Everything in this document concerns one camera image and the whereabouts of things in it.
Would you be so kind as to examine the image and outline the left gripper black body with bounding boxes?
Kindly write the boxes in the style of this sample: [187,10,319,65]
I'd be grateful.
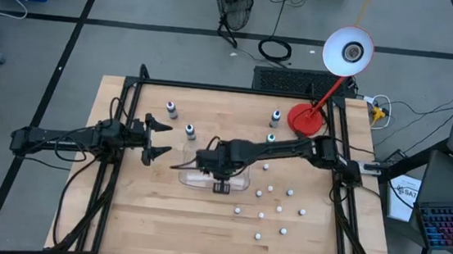
[123,111,158,167]

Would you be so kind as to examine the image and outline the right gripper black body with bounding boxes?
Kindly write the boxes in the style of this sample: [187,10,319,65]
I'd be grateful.
[193,147,250,186]

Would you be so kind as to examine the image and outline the clear plastic bin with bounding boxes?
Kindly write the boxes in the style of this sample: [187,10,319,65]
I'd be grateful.
[177,137,256,195]

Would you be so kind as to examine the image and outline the small bottle, grey cap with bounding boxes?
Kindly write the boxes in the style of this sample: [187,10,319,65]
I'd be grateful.
[268,109,283,129]

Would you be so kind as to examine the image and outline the red desk lamp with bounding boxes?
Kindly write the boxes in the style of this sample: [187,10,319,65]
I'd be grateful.
[285,20,378,143]

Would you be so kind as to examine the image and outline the black perforated panel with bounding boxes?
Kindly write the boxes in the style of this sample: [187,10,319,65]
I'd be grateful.
[251,65,360,101]

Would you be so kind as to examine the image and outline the black floor fan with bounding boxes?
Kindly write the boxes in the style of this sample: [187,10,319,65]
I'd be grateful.
[210,0,256,51]

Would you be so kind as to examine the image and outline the yellow power adapter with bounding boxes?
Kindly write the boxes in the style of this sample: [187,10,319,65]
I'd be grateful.
[369,105,388,122]

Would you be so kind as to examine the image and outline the white paper sheet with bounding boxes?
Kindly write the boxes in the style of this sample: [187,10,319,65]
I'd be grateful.
[384,173,424,225]

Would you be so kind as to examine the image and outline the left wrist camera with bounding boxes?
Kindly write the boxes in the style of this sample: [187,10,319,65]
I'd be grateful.
[129,118,148,137]

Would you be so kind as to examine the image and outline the black looped camera cable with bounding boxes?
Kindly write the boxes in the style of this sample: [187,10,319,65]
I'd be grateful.
[107,95,132,125]

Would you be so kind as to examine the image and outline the black aluminium table frame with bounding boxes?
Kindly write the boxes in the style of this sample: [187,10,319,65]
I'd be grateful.
[43,56,410,254]

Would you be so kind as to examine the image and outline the long black arm cable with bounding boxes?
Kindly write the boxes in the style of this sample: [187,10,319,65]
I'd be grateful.
[50,152,102,252]

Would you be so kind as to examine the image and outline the coiled black cable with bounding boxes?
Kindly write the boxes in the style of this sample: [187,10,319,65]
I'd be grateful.
[256,0,298,65]

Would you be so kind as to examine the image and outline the white looped cable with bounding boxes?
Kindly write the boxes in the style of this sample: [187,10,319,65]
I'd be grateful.
[359,92,394,132]

